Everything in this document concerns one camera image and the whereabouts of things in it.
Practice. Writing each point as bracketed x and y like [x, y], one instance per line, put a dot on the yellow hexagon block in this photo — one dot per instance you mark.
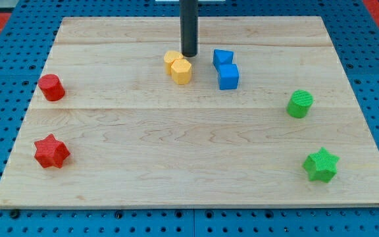
[181, 71]

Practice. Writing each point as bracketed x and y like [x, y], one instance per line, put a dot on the yellow heart block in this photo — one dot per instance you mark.
[169, 58]

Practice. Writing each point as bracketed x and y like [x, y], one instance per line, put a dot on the blue cube block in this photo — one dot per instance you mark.
[228, 77]

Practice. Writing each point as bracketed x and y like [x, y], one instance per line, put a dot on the blue triangle block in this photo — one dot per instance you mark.
[222, 57]

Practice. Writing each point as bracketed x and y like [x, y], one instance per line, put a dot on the wooden board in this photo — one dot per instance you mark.
[137, 140]

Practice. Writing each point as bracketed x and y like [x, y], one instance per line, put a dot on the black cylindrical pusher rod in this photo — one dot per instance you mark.
[189, 27]

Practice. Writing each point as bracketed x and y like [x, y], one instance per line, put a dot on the green cylinder block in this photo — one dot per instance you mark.
[299, 104]

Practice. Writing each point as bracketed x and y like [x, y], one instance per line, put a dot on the green star block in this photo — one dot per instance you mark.
[321, 166]

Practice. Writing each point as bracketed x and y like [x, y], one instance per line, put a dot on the red cylinder block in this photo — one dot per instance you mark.
[51, 87]

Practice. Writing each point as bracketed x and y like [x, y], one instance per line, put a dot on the red star block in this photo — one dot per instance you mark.
[51, 152]

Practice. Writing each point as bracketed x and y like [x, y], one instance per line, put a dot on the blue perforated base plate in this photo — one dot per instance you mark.
[27, 31]

